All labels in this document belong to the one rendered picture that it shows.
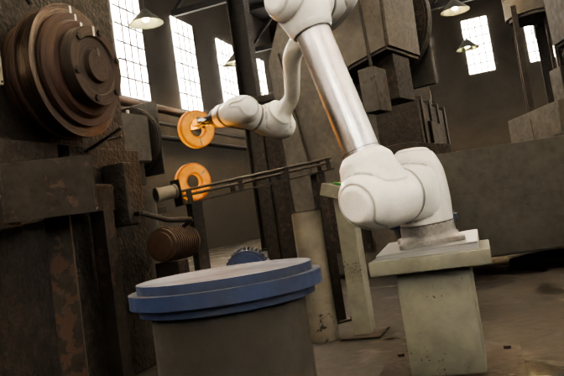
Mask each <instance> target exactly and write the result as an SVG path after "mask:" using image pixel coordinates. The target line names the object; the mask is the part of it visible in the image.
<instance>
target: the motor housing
mask: <svg viewBox="0 0 564 376"><path fill-rule="evenodd" d="M200 245H201V238H200V235H199V233H198V231H197V230H196V229H195V228H193V227H191V226H187V227H186V228H183V227H182V226H181V225H179V226H173V227H161V228H158V229H156V230H154V231H153V232H152V233H151V234H150V235H149V238H148V242H147V248H148V251H149V255H150V256H151V257H152V258H153V259H154V260H156V261H159V262H161V263H158V264H155V269H156V276H157V279H159V278H163V277H167V276H171V275H176V274H183V273H188V272H190V269H189V262H188V259H187V258H189V257H191V256H193V255H194V254H195V253H196V252H197V251H198V249H199V247H200ZM178 259H179V260H178Z"/></svg>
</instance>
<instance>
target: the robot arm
mask: <svg viewBox="0 0 564 376"><path fill-rule="evenodd" d="M357 1H358V0H264V6H265V9H266V11H267V13H268V14H269V16H270V17H271V18H272V19H273V20H275V21H277V22H278V23H279V25H280V26H281V27H282V28H283V29H284V31H285V32H286V33H287V34H288V35H289V36H290V39H289V41H288V43H287V45H286V46H285V51H284V55H283V73H284V84H285V95H284V97H283V98H282V99H281V100H280V101H276V100H274V101H272V102H269V103H266V104H264V105H260V104H258V102H257V101H256V100H255V99H254V98H253V97H251V96H246V95H241V96H236V97H232V98H229V99H228V100H226V101H225V102H224V103H222V104H219V105H217V106H215V107H214V108H213V109H212V110H211V111H210V112H209V113H208V115H206V116H205V117H203V118H201V117H197V118H196V119H194V120H193V121H192V124H191V130H195V129H198V128H201V126H202V128H205V126H208V127H209V126H213V127H214V128H226V127H231V126H233V127H235V128H245V129H248V130H251V131H254V132H255V133H258V134H261V135H263V136H266V137H269V138H278V139H282V138H288V137H290V136H291V135H292V134H293V133H294V131H295V120H294V118H293V117H292V112H293V111H294V109H295V107H296V105H297V103H298V101H299V98H300V63H301V58H302V56H304V58H305V62H306V64H307V66H308V69H309V71H310V73H311V77H312V79H313V81H314V83H315V86H316V89H317V91H318V94H319V96H320V99H321V102H322V104H323V107H324V108H325V111H326V114H327V116H328V118H329V121H330V123H331V126H332V129H333V131H334V133H335V135H336V138H337V142H338V143H339V146H340V148H341V151H342V154H343V156H344V160H343V162H342V165H341V168H340V171H339V172H340V176H341V186H340V189H339V193H338V203H339V207H340V210H341V213H342V214H343V216H344V217H345V219H346V220H347V221H348V222H350V223H351V224H352V225H354V226H356V227H360V228H362V229H367V230H384V229H389V228H392V227H397V226H400V232H401V238H400V239H398V240H397V241H398V244H399V250H400V251H403V250H408V249H412V248H421V247H425V246H431V245H436V244H441V243H449V242H456V241H462V240H465V239H466V237H465V234H463V233H460V232H459V231H458V229H456V225H455V222H454V219H453V215H452V202H451V197H450V192H449V188H448V184H447V178H446V175H445V172H444V169H443V167H442V165H441V162H440V160H439V159H438V158H437V157H436V155H435V154H434V153H433V152H432V151H430V150H429V149H428V148H425V147H419V148H411V149H402V150H400V151H398V152H397V153H396V154H395V155H393V153H392V151H391V150H389V149H387V148H385V147H384V146H382V145H379V143H378V141H377V139H376V137H375V134H374V132H373V129H372V127H371V124H370V122H369V120H368V117H367V114H366V112H365V111H364V108H363V104H362V103H361V101H360V98H359V96H358V93H357V91H356V88H355V86H354V84H353V81H352V78H351V76H350V74H349V72H348V70H347V67H346V64H345V62H344V60H343V58H342V54H341V52H340V50H339V48H338V46H337V42H336V40H335V38H334V36H333V33H332V31H333V30H334V29H336V28H337V27H338V26H339V25H340V24H341V23H342V22H343V21H344V20H345V19H346V17H347V16H348V15H349V14H350V12H351V11H352V10H353V9H354V7H355V5H356V3H357Z"/></svg>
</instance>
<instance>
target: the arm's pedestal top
mask: <svg viewBox="0 0 564 376"><path fill-rule="evenodd" d="M491 263H492V256H491V250H490V245H489V240H488V239H485V240H479V249H472V250H465V251H458V252H450V253H438V254H430V255H423V256H416V257H408V258H396V259H389V260H381V261H377V260H376V259H375V260H373V261H372V262H370V263H369V264H368V266H369V273H370V277H379V276H387V275H395V274H408V273H416V272H424V271H432V270H439V269H453V268H461V267H468V266H476V265H484V264H491Z"/></svg>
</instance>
